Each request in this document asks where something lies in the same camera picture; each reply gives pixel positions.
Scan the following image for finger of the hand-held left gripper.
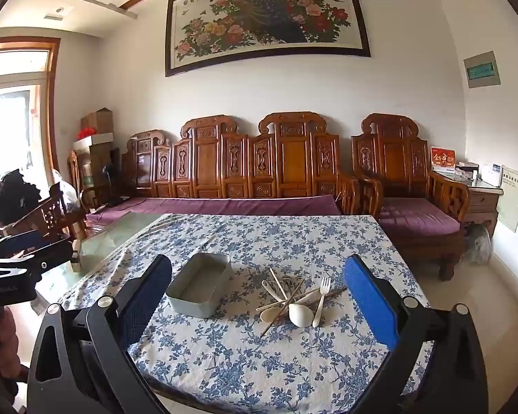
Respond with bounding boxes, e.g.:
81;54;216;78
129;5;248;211
0;229;44;260
0;238;75;277

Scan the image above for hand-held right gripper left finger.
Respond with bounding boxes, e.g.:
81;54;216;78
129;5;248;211
26;254;173;414

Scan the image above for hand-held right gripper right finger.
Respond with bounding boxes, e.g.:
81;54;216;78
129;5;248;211
343;254;490;414

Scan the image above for rectangular metal tin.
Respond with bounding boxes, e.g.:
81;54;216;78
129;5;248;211
165;252;232;320

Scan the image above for white plastic fork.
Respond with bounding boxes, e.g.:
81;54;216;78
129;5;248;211
312;277;331;328

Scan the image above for white ceramic spoon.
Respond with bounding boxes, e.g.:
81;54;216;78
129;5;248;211
288;291;321;327

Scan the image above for light bamboo chopstick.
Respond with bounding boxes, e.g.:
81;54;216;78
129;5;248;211
270;268;288;301
260;279;306;338
257;290;321;312

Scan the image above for pale plastic spoon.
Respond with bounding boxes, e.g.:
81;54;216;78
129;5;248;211
261;279;286;307

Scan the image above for person's left hand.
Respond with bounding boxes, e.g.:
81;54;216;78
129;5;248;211
0;306;25;397

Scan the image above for carved wooden chair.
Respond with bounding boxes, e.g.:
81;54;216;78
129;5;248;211
0;183;87;242

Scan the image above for black cloth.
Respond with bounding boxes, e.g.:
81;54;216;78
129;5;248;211
0;170;42;226

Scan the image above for clear plastic bag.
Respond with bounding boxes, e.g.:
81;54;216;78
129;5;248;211
53;171;79;221

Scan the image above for purple armchair cushion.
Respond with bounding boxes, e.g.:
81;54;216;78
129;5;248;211
377;197;462;236

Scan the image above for stack of cardboard boxes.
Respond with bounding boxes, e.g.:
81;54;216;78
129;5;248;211
73;133;115;193

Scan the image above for long purple sofa cushion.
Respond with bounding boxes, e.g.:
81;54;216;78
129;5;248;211
86;194;343;226

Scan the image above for grey plastic bag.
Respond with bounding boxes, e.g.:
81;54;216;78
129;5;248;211
463;222;493;266

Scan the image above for blue floral tablecloth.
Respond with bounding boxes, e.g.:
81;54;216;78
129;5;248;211
56;213;432;414

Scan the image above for brown cardboard box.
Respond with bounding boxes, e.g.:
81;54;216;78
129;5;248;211
80;108;114;136

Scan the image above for carved wooden armchair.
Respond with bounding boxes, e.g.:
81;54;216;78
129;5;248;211
351;113;471;281

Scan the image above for wooden side table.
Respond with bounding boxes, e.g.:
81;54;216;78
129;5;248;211
432;170;504;236

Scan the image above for red gift box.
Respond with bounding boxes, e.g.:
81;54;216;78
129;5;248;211
430;147;457;174

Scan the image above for carved wooden sofa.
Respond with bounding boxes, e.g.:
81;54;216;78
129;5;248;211
82;112;362;236

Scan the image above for white tabletop device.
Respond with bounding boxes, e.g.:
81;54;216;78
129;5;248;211
481;164;504;187

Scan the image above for framed peacock flower painting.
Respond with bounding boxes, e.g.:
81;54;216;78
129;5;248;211
165;0;371;77

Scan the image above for wooden door frame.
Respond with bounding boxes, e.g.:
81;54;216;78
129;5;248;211
0;37;62;190

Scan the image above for grey wall box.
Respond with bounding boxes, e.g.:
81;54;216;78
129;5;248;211
463;51;501;89

